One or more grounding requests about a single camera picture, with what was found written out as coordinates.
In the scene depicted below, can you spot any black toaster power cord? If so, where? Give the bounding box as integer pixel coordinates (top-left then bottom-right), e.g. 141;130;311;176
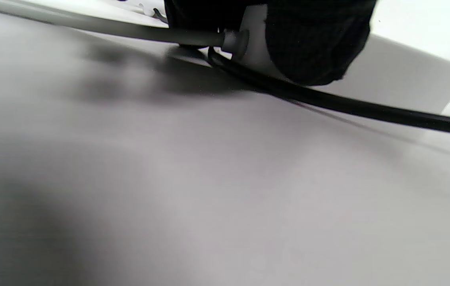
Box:
207;46;450;139

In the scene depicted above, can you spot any white power strip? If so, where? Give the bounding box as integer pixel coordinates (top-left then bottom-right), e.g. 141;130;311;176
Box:
231;4;450;116

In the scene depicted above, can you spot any grey power strip cable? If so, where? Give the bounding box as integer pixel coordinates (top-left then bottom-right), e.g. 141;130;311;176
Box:
0;0;250;61

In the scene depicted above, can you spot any person's left hand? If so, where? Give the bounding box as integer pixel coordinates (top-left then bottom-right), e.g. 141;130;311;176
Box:
164;0;378;87

